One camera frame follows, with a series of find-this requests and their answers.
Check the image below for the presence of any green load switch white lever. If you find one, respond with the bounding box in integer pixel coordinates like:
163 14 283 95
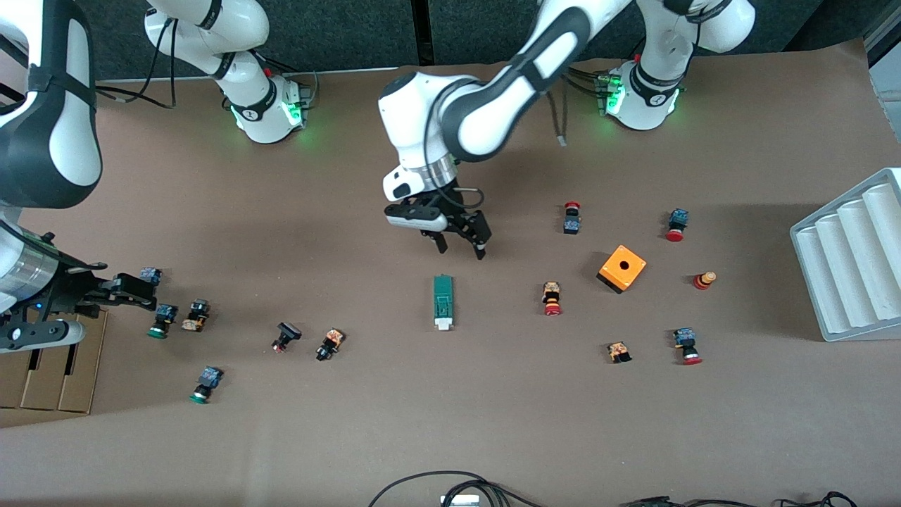
432 274 455 331

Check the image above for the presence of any black square head button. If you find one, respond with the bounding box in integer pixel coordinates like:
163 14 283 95
271 322 303 353

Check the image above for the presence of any brown paper table cover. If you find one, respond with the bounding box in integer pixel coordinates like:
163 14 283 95
0 39 901 507

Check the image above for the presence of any grey ribbed plastic tray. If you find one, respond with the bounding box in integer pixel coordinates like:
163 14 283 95
789 167 901 343

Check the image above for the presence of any grey metal cabinet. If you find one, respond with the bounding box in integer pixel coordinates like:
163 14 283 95
864 11 901 99

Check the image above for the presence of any beige black switch block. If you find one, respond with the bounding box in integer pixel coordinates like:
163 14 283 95
181 299 210 333

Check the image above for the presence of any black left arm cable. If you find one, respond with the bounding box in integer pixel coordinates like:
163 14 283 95
548 84 568 147

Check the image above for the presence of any black selector switch orange block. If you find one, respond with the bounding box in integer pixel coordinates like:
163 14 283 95
315 327 346 363

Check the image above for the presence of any orange button enclosure box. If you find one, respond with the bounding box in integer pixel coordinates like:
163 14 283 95
597 244 648 294

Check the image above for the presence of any black cable bundle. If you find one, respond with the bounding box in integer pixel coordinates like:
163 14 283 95
368 470 543 507

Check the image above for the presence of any thin black cable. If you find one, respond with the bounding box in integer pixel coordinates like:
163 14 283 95
618 496 761 507
773 491 861 507

